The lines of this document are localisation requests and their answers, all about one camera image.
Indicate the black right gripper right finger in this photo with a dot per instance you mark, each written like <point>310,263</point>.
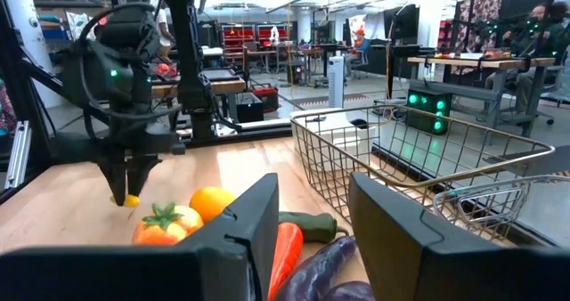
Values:
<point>445,265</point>

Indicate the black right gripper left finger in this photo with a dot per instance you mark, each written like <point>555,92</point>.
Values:
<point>133,274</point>

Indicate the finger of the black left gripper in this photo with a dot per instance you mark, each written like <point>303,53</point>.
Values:
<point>140,172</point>
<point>116,181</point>

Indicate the long yellow banana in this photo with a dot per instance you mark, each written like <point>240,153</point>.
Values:
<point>132,200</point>

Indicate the orange-red tomato with green stem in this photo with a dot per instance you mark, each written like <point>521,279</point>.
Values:
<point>165,230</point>

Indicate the orange fruit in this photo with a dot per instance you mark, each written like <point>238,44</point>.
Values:
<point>211,203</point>

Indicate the long purple eggplant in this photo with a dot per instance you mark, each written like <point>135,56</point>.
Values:
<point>316,270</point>

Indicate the green cucumber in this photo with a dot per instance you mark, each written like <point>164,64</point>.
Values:
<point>311,226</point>

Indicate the orange carrot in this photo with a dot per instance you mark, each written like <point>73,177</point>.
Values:
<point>287,252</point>

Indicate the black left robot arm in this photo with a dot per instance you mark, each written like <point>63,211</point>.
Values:
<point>124,34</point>

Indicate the wooden work table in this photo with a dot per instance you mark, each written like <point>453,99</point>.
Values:
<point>481,63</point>
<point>227,86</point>

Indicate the person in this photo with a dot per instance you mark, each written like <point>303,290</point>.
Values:
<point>165,29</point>
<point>534,34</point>
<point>357,45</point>

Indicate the black equipment box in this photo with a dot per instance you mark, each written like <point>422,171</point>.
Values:
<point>249,108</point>

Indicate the red tool case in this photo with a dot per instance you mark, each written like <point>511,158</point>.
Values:
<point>266,98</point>

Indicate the red storage shelves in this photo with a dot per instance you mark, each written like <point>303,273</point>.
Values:
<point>240,36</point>

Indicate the black box with green lights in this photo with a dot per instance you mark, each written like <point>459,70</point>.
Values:
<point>423,114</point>

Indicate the white plastic bin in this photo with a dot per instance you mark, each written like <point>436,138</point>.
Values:
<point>338,132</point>

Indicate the white tower appliance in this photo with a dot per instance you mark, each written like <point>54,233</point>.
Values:
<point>336,83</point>

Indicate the black monitor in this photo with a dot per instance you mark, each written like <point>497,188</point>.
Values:
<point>403,22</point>

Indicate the floral patterned curtain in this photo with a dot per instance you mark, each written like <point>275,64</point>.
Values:
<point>483,16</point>

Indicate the silver aluminium bracket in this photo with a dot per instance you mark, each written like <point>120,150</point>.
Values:
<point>18,154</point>

